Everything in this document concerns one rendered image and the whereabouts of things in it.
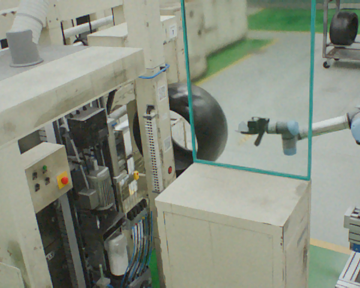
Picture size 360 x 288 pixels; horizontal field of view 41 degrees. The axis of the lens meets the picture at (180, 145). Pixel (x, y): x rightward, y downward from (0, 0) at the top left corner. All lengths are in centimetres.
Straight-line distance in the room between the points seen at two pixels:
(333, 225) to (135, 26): 246
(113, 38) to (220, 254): 133
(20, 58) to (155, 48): 66
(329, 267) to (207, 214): 191
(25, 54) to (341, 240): 275
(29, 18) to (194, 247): 119
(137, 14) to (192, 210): 101
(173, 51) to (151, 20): 499
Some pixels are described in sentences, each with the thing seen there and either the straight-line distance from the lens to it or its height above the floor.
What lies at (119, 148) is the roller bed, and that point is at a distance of 300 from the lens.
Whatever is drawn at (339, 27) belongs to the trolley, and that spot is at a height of 68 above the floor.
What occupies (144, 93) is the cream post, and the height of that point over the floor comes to 152.
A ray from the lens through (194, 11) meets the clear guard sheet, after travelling 205.
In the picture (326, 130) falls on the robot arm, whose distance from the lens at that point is 274.
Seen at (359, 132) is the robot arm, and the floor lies 128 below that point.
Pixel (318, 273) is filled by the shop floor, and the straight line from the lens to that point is 363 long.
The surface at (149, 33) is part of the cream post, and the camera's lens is 240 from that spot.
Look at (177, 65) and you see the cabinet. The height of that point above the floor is 42.
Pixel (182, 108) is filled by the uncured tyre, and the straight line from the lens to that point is 267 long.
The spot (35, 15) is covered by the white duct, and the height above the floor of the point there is 199.
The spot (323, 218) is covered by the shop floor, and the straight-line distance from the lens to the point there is 422.
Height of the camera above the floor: 227
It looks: 24 degrees down
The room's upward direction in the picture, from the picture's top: 5 degrees counter-clockwise
